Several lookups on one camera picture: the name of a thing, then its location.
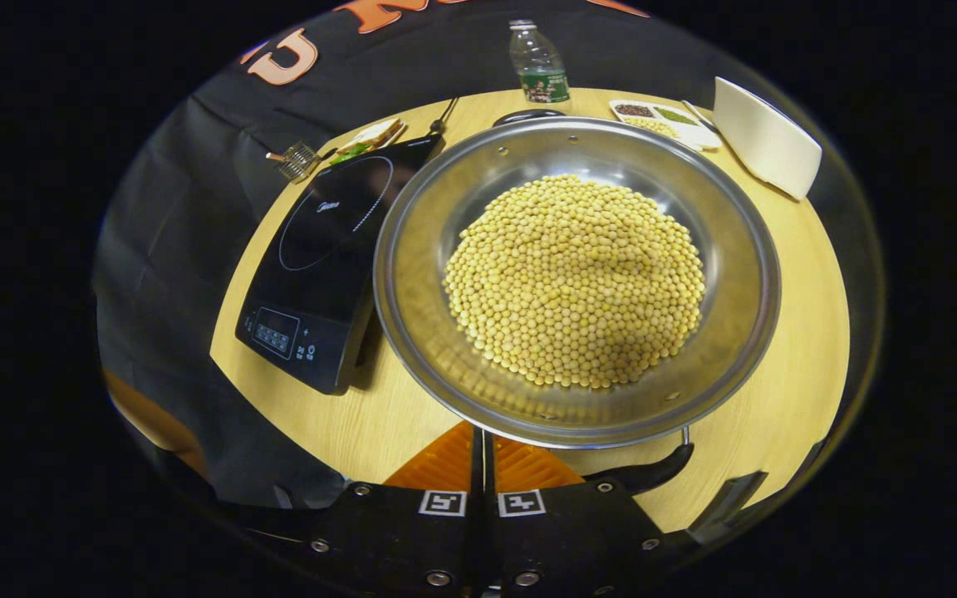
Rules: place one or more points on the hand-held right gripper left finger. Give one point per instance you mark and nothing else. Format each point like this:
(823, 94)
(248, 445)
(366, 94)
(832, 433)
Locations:
(412, 540)

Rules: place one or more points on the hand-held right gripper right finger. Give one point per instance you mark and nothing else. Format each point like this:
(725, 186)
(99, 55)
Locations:
(561, 540)

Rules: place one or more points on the stainless steel pot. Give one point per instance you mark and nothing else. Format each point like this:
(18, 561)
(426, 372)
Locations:
(420, 274)

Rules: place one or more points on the black induction cooktop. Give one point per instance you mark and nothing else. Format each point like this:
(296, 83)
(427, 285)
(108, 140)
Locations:
(321, 282)

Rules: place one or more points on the pile of soybeans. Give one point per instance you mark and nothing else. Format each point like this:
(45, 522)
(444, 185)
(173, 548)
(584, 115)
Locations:
(570, 282)

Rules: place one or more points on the small sandwich plate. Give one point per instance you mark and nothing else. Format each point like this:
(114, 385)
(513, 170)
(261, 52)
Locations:
(394, 137)

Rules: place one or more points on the black backdrop cloth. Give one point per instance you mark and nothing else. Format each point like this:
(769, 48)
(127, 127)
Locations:
(179, 208)

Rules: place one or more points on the small heap of soybeans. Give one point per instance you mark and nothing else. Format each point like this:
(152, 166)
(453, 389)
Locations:
(653, 127)

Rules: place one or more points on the white divided dish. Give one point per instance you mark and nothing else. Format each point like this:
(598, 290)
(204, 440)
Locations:
(699, 134)

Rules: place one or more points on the heap of red beans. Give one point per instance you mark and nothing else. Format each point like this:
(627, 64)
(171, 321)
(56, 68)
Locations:
(634, 110)

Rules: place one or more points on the heap of green beans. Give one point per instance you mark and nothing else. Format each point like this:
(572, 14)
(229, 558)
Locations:
(675, 115)

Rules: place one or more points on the white toaster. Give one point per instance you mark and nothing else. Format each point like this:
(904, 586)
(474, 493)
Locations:
(765, 141)

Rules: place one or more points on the clear plastic water bottle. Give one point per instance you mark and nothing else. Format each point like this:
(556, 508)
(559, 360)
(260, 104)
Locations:
(538, 66)

